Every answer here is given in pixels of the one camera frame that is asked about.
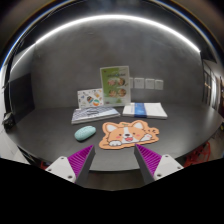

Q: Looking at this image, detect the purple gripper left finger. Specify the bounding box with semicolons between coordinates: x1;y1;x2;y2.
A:
46;145;95;186

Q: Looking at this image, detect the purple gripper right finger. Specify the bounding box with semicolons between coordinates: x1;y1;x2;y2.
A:
134;144;183;184

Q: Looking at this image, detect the teal computer mouse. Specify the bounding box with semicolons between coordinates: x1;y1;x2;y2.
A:
74;126;96;141

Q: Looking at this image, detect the corgi dog mouse pad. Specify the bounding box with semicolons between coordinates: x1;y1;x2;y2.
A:
99;120;159;150

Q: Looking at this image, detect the grey patterned book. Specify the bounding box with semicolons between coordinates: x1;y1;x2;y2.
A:
71;106;120;124

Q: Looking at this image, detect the white book blue band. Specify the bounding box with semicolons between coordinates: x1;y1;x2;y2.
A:
122;103;168;119

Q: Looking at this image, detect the white cartoon sticker card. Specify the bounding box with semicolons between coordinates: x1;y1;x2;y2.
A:
77;88;103;108

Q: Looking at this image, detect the black monitor screen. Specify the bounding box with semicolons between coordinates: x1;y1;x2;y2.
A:
9;74;35;123

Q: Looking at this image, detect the green white poster card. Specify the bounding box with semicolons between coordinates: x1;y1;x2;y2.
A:
100;66;131;106

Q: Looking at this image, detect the curved ceiling light strip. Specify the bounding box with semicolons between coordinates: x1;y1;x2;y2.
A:
11;14;201;71

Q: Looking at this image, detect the white wall switch plate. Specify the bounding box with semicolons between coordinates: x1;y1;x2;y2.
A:
134;78;144;89

